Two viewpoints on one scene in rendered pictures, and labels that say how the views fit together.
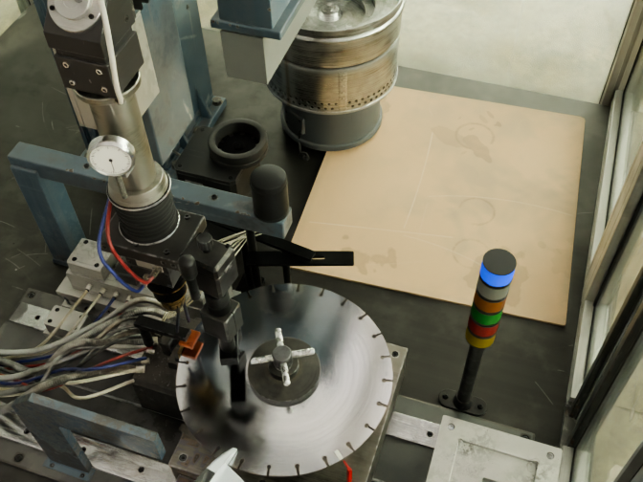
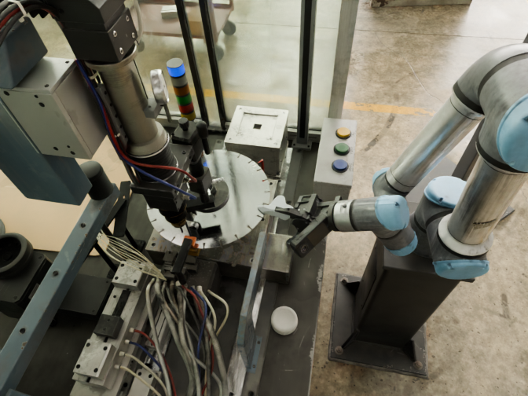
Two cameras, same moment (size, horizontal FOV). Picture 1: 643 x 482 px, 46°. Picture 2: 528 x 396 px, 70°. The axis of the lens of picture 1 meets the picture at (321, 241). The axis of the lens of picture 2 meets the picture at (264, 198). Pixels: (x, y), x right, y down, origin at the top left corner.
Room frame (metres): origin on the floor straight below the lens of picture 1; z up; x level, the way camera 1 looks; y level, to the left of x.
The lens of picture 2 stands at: (0.49, 0.70, 1.74)
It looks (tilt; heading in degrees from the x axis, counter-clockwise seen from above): 53 degrees down; 265
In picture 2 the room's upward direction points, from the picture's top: 4 degrees counter-clockwise
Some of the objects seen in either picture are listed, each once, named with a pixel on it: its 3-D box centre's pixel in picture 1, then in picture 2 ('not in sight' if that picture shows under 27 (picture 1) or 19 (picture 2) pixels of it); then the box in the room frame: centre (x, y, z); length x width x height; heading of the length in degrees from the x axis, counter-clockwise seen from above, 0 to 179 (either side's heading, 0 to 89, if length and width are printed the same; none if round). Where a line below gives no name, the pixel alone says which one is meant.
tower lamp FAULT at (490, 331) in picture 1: (484, 319); (185, 104); (0.62, -0.24, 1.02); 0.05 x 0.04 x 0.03; 160
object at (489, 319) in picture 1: (487, 307); (183, 96); (0.62, -0.24, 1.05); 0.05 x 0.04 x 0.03; 160
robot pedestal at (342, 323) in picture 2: not in sight; (397, 287); (-0.04, 0.18, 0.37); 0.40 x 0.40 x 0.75; 70
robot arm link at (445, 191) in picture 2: not in sight; (445, 205); (-0.03, 0.19, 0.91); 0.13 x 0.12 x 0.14; 77
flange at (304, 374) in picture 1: (283, 366); (207, 191); (0.58, 0.06, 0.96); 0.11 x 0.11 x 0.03
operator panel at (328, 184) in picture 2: not in sight; (334, 165); (0.18, -0.08, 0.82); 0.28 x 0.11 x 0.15; 70
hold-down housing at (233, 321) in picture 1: (214, 287); (193, 157); (0.58, 0.14, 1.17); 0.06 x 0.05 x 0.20; 61
